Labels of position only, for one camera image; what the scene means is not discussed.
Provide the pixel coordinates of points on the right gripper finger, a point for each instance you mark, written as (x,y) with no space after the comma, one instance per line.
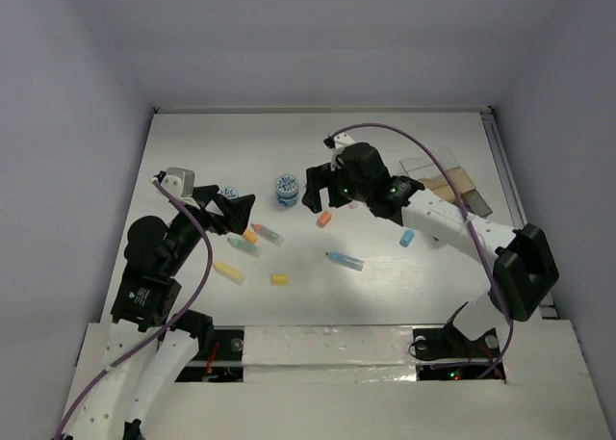
(317,178)
(336,187)

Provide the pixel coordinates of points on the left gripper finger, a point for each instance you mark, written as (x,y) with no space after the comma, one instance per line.
(208,199)
(235,213)

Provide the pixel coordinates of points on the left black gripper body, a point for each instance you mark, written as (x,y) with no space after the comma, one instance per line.
(205,218)

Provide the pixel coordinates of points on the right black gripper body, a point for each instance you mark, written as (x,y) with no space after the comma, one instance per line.
(359,190)

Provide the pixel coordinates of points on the blue patterned tape roll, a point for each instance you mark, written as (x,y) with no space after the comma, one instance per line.
(287,190)

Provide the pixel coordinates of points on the blue highlighter pen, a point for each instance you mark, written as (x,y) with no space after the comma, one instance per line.
(345,261)

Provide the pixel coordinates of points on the blue highlighter cap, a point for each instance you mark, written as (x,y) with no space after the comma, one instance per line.
(407,238)

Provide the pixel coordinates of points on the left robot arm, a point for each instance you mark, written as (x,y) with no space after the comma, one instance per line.
(150,342)

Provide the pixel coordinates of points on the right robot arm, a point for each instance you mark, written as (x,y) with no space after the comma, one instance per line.
(416,207)

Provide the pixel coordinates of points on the small orange cap left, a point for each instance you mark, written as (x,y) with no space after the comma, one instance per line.
(250,236)

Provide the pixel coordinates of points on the orange highlighter cap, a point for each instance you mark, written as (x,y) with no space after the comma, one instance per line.
(324,219)

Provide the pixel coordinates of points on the green highlighter pen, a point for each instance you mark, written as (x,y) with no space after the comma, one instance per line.
(245,247)

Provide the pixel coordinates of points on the orange highlighter pen left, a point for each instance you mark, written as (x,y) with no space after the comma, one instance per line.
(267,234)

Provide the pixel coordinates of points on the yellow highlighter pen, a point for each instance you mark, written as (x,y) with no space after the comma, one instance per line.
(229,272)

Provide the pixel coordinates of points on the clear compartment organizer box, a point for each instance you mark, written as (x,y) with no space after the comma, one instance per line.
(423,169)

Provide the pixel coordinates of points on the yellow highlighter cap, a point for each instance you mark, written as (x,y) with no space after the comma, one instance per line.
(279,279)

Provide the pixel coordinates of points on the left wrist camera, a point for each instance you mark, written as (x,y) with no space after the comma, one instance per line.
(179,182)

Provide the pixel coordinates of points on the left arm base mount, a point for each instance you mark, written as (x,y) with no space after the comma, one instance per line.
(221,362)

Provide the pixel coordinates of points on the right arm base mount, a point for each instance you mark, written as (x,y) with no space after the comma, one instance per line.
(445,354)

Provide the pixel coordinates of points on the aluminium rail right edge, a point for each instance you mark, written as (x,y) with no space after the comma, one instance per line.
(515,209)

